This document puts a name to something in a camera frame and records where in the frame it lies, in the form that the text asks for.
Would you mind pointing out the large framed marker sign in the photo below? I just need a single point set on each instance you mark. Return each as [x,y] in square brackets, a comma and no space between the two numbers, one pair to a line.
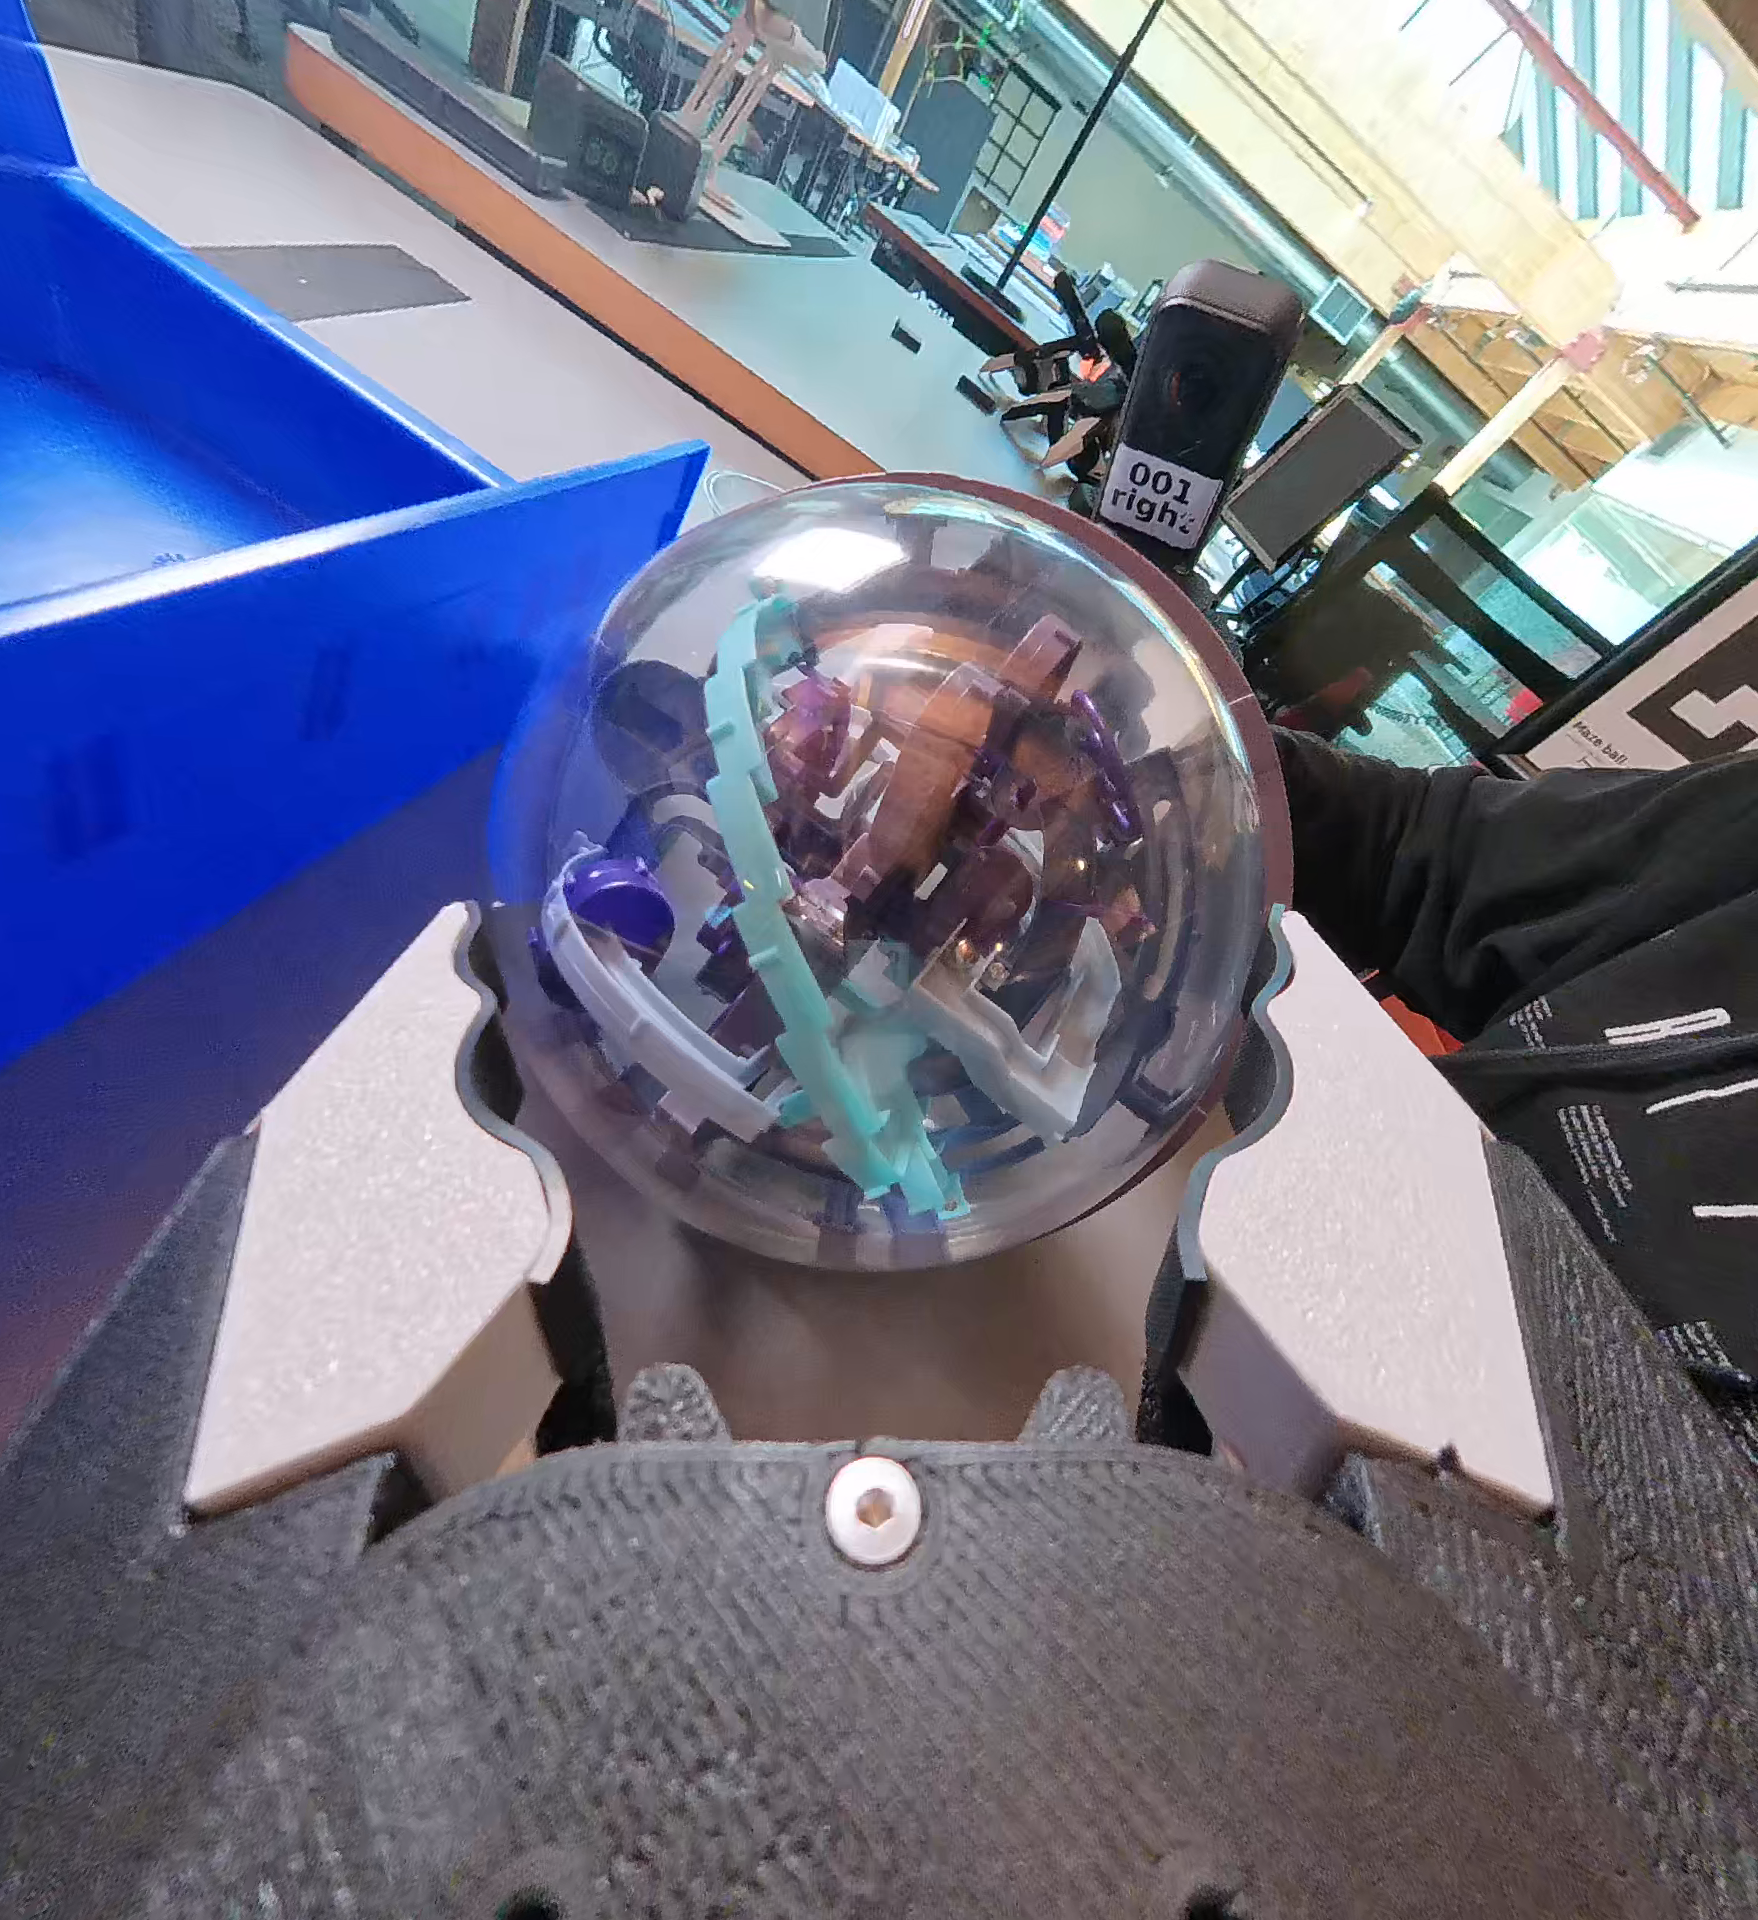
[1720,660]

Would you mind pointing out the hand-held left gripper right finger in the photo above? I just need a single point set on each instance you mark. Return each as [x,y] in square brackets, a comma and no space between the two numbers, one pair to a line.
[1374,1244]

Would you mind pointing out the flat black bar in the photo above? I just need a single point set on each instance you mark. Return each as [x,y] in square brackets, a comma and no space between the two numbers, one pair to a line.
[430,90]

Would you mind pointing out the black power box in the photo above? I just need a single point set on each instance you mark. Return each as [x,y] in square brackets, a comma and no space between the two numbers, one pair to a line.
[591,135]
[676,168]

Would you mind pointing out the blue plastic bin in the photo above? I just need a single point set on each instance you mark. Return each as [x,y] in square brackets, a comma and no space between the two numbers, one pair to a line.
[218,676]

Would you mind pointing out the clear maze ball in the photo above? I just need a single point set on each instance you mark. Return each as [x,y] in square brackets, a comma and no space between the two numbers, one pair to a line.
[879,599]

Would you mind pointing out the grey screen on stand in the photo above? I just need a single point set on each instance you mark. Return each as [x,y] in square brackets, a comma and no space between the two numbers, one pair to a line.
[1321,472]

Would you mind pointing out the person's black printed hoodie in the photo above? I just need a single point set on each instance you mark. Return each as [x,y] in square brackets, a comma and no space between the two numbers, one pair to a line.
[1691,1171]

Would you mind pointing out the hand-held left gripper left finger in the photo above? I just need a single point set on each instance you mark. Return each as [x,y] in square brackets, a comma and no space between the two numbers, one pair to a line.
[369,1244]

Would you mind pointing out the person's right forearm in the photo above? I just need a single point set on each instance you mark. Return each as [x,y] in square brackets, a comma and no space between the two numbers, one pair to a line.
[1540,870]

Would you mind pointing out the black mesh office chair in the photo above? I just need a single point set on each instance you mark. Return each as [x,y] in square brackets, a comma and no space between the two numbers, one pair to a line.
[1360,616]

